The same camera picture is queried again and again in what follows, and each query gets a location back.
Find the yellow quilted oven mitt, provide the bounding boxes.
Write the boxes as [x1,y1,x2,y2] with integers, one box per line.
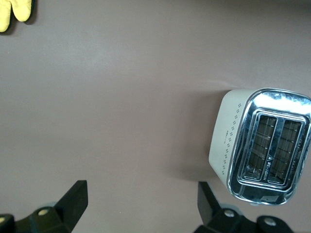
[0,0,33,33]

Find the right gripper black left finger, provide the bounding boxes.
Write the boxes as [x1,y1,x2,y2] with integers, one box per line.
[0,180,88,233]

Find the brown table cover mat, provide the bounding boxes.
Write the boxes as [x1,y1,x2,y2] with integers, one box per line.
[0,0,311,233]

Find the white and chrome toaster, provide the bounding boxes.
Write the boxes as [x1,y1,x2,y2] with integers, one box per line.
[208,87,311,207]

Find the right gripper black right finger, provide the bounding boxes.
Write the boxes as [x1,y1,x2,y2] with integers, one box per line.
[194,181,292,233]

